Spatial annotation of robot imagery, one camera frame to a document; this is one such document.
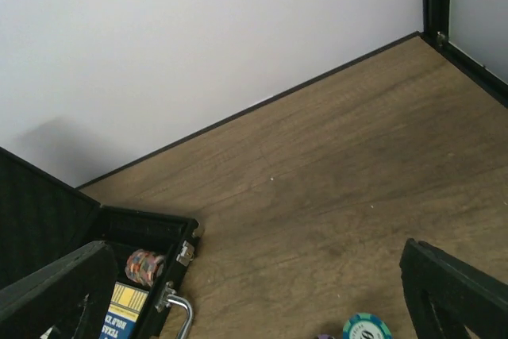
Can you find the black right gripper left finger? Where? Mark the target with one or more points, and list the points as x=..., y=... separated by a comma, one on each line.
x=71, y=296

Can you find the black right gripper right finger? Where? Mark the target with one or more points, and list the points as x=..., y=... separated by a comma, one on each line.
x=448, y=298

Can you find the black poker set case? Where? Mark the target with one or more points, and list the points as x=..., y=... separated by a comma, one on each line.
x=44, y=219

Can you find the blue yellow card box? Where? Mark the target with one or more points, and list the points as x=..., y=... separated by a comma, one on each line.
x=124, y=310

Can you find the orange poker chip stack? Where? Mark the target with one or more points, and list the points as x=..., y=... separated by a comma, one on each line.
x=144, y=267

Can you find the teal poker chip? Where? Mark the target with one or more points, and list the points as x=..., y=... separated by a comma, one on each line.
x=365, y=326

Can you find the black enclosure frame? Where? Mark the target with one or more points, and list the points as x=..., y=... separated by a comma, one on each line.
x=436, y=22

